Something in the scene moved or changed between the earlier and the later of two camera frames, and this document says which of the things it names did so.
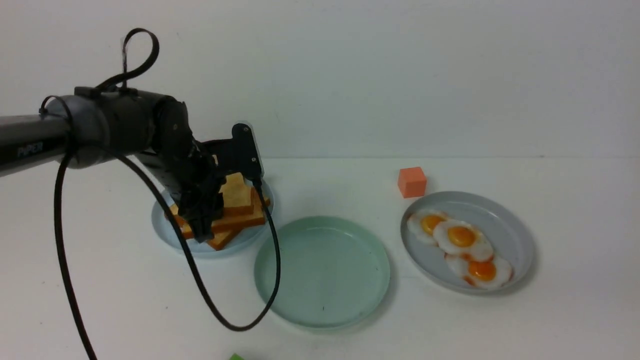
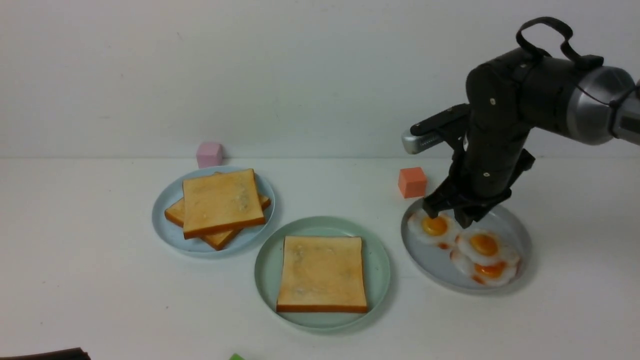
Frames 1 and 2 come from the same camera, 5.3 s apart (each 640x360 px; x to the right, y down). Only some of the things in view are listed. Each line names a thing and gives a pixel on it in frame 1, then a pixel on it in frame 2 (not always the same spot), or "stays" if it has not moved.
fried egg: [422, 222] stays
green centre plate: [335, 272] stays
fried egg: [456, 236] -> [484, 246]
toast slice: [237, 195] -> [322, 274]
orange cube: [412, 182] stays
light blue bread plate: [173, 236] stays
